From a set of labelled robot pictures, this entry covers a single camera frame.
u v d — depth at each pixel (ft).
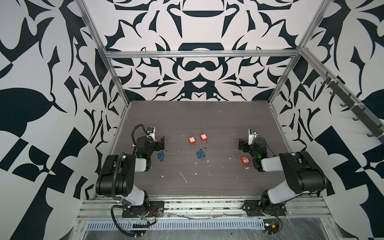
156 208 2.39
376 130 1.67
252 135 2.72
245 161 2.90
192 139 3.22
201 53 3.06
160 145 2.80
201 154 3.00
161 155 2.98
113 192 1.39
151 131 2.67
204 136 3.25
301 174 1.51
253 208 2.42
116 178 1.38
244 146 2.85
